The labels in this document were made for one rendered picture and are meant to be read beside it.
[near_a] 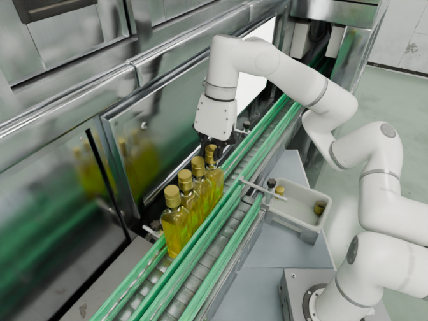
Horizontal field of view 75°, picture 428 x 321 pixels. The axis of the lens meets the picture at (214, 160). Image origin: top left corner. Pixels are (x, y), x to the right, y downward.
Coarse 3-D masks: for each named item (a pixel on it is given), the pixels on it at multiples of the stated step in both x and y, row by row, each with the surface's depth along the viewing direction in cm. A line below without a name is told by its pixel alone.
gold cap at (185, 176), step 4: (180, 172) 68; (184, 172) 68; (188, 172) 68; (180, 176) 67; (184, 176) 67; (188, 176) 67; (180, 180) 68; (184, 180) 67; (188, 180) 68; (180, 184) 69; (184, 184) 68; (188, 184) 68; (192, 184) 71; (180, 188) 70; (184, 188) 69; (188, 188) 69
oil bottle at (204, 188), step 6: (192, 180) 76; (204, 180) 76; (210, 180) 78; (198, 186) 75; (204, 186) 75; (210, 186) 78; (198, 192) 75; (204, 192) 76; (210, 192) 80; (204, 198) 77; (210, 198) 81; (204, 204) 79; (210, 204) 83; (204, 210) 81; (210, 210) 85; (204, 216) 82
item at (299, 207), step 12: (276, 180) 110; (288, 180) 110; (288, 192) 113; (300, 192) 110; (312, 192) 107; (276, 204) 110; (288, 204) 110; (300, 204) 110; (312, 204) 110; (288, 216) 98; (300, 216) 106; (312, 216) 106; (324, 216) 98; (312, 228) 94
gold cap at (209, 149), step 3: (207, 147) 75; (210, 147) 75; (213, 147) 75; (216, 147) 75; (207, 150) 74; (210, 150) 74; (213, 150) 74; (207, 153) 75; (210, 153) 74; (213, 153) 74; (207, 156) 75; (210, 156) 75; (213, 156) 75; (207, 159) 76; (210, 159) 76; (207, 162) 77; (210, 162) 76; (213, 162) 76; (216, 162) 77
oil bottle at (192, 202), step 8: (192, 192) 73; (184, 200) 71; (192, 200) 72; (200, 200) 75; (192, 208) 73; (200, 208) 78; (192, 216) 75; (200, 216) 80; (192, 224) 77; (200, 224) 82; (192, 232) 79
